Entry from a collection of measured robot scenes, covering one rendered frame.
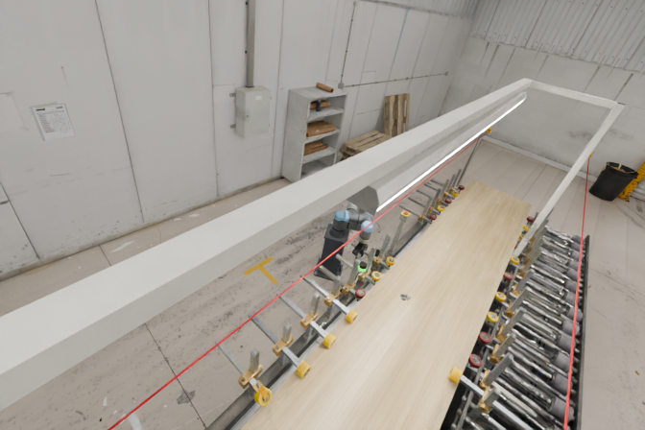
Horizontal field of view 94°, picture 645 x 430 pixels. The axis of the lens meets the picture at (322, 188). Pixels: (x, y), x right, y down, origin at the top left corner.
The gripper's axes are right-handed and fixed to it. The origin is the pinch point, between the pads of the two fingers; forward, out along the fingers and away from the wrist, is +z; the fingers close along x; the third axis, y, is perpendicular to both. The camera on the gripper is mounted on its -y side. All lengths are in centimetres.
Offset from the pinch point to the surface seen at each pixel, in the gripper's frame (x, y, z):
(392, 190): -46, -101, -137
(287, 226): -44, -142, -145
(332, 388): -46, -88, 8
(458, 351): -95, -9, 8
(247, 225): -42, -150, -148
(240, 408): -10, -126, 28
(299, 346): -9, -74, 28
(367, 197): -43, -109, -136
